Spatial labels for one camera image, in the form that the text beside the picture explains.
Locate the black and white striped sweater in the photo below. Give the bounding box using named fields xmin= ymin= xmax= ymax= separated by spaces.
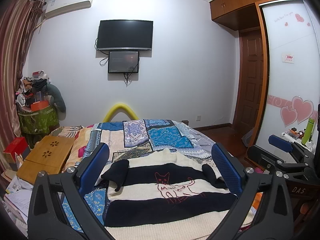
xmin=98 ymin=149 xmax=236 ymax=239

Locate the green bottle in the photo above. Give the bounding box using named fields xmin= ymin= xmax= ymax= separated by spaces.
xmin=302 ymin=118 xmax=315 ymax=146

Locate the white paper stack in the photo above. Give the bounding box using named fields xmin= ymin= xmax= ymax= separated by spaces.
xmin=3 ymin=176 xmax=33 ymax=237

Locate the wooden lap desk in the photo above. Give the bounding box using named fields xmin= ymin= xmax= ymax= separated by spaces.
xmin=16 ymin=135 xmax=75 ymax=184

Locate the red box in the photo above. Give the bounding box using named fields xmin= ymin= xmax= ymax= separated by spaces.
xmin=3 ymin=137 xmax=30 ymax=164

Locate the brown wooden door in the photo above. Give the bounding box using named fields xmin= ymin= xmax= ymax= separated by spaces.
xmin=233 ymin=29 xmax=264 ymax=135

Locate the green fabric storage bin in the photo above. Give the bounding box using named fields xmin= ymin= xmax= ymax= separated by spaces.
xmin=18 ymin=106 xmax=60 ymax=134

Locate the white sliding wardrobe door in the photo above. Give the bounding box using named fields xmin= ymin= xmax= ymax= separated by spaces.
xmin=256 ymin=0 xmax=319 ymax=163

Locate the blue patchwork bedspread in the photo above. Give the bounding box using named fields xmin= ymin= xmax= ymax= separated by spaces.
xmin=61 ymin=119 xmax=235 ymax=233

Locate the orange box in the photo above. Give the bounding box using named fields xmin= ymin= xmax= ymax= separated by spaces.
xmin=30 ymin=100 xmax=49 ymax=112

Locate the yellow foam tube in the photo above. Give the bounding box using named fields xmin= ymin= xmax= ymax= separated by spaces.
xmin=103 ymin=103 xmax=139 ymax=122

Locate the wooden overhead cabinet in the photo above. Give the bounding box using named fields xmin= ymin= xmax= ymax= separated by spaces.
xmin=210 ymin=0 xmax=275 ymax=31

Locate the striped red curtain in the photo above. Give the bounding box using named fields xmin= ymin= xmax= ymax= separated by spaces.
xmin=1 ymin=0 xmax=45 ymax=172

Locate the white air conditioner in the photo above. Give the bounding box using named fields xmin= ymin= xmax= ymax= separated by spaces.
xmin=44 ymin=0 xmax=93 ymax=18

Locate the small framed wall monitor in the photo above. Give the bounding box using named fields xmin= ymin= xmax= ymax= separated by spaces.
xmin=108 ymin=50 xmax=139 ymax=74

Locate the black wall television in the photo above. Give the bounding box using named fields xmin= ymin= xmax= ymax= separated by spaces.
xmin=96 ymin=20 xmax=153 ymax=50

